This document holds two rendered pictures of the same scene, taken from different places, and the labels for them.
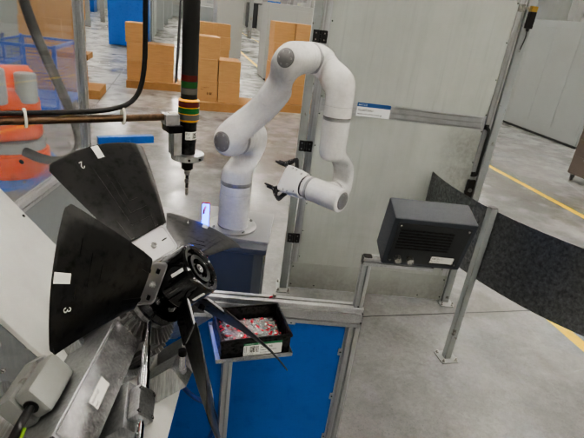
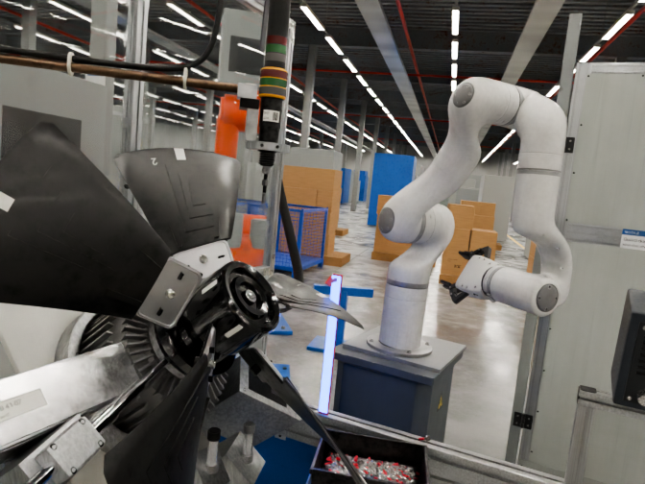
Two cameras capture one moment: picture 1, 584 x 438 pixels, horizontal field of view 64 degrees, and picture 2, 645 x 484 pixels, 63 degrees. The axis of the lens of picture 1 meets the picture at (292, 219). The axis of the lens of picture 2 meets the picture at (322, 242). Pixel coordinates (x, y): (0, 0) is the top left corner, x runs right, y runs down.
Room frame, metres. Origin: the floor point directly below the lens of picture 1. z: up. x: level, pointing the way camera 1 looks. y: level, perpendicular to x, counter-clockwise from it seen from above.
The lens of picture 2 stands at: (0.25, -0.26, 1.40)
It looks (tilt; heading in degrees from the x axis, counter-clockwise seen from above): 7 degrees down; 28
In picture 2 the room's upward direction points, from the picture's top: 6 degrees clockwise
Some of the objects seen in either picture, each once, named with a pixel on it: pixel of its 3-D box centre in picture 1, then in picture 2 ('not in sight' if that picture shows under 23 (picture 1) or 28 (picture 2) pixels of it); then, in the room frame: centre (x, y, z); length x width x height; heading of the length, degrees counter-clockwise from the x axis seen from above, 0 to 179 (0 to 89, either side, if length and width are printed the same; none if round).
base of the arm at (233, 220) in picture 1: (234, 205); (402, 315); (1.69, 0.23, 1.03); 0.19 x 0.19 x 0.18
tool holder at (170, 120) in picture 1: (183, 136); (264, 119); (0.95, 0.25, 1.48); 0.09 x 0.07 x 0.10; 129
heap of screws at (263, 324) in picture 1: (250, 334); (370, 480); (1.17, 0.08, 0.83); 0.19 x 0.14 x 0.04; 110
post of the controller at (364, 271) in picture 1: (362, 281); (580, 437); (1.36, -0.26, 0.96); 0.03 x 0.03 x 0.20; 4
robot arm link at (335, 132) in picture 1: (336, 161); (541, 240); (1.52, -0.12, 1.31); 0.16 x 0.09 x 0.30; 142
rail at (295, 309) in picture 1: (231, 304); (363, 440); (1.33, 0.17, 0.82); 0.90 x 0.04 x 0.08; 94
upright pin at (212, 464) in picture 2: (182, 360); (212, 449); (0.84, 0.21, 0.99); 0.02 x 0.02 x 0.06
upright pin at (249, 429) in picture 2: not in sight; (248, 442); (0.93, 0.21, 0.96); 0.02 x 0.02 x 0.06
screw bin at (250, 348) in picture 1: (250, 329); (370, 472); (1.17, 0.08, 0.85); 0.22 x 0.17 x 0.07; 110
